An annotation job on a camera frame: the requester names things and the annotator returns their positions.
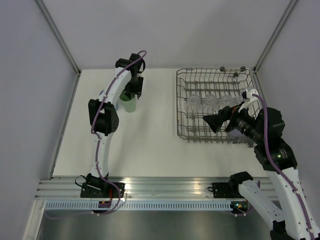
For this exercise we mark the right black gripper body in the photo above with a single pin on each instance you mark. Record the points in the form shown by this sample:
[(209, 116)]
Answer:
[(243, 122)]

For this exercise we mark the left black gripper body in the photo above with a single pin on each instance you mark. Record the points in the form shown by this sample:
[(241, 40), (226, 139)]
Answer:
[(135, 85)]

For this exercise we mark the green plastic cup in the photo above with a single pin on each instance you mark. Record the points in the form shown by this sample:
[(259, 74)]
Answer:
[(129, 104)]

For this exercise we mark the clear glass cup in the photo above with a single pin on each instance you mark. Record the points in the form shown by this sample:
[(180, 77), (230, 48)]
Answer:
[(210, 103), (239, 101), (193, 103), (226, 101)]

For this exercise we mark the purple plastic cup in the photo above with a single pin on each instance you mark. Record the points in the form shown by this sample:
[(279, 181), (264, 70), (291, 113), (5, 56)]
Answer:
[(236, 134)]

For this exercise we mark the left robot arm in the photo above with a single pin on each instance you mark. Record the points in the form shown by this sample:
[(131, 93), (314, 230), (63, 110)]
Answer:
[(104, 122)]

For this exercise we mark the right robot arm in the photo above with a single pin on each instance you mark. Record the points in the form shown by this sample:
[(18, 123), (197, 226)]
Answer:
[(293, 220)]

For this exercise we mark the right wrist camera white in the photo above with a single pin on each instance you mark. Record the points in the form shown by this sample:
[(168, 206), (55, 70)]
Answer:
[(249, 98)]

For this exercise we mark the grey wire dish rack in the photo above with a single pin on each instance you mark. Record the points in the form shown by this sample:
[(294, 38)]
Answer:
[(217, 81)]

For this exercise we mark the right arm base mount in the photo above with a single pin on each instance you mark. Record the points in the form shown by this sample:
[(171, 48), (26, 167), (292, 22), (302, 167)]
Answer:
[(222, 190)]

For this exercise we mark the white slotted cable duct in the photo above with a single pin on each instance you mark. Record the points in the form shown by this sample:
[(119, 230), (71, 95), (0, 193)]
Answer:
[(146, 205)]

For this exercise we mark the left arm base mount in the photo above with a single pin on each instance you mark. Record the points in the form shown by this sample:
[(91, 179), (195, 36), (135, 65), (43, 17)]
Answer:
[(93, 192)]

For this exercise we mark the aluminium mounting rail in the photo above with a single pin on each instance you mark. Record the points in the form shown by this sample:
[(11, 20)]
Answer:
[(136, 188)]

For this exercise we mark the left aluminium frame post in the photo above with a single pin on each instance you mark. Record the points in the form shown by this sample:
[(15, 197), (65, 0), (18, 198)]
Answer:
[(57, 35)]

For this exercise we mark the aluminium frame post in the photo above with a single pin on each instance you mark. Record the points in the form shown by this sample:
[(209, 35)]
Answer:
[(275, 34), (57, 35)]

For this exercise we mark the right aluminium frame post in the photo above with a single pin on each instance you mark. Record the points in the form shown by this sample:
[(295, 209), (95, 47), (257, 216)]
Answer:
[(275, 34)]

